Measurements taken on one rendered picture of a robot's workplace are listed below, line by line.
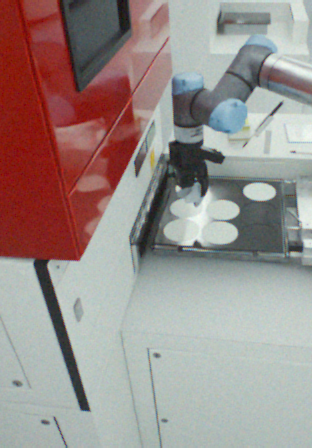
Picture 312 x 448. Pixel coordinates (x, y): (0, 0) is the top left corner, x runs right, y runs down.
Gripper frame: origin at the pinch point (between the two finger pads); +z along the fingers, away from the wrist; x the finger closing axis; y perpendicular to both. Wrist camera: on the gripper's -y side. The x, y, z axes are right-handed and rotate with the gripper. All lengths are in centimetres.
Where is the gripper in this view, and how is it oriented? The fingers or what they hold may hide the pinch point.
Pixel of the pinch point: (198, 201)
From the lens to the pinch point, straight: 119.3
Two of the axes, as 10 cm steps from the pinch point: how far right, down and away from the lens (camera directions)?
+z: 0.2, 8.1, 5.9
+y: -8.3, 3.4, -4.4
